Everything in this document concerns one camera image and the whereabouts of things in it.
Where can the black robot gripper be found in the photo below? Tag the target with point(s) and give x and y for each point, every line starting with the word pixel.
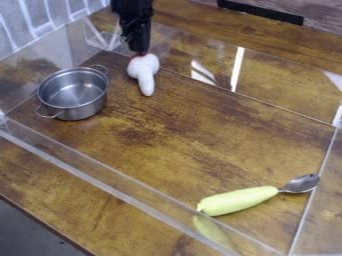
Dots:
pixel 135 11

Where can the white plush mushroom red cap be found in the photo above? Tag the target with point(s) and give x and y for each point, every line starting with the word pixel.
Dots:
pixel 141 69

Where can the silver metal pot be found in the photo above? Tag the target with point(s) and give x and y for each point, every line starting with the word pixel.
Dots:
pixel 72 94

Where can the black bar on back table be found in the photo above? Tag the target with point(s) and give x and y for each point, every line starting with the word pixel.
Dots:
pixel 262 12

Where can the clear acrylic enclosure wall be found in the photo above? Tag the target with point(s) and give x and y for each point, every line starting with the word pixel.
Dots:
pixel 246 115

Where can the green handled metal spoon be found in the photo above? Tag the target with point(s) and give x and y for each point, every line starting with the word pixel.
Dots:
pixel 240 199

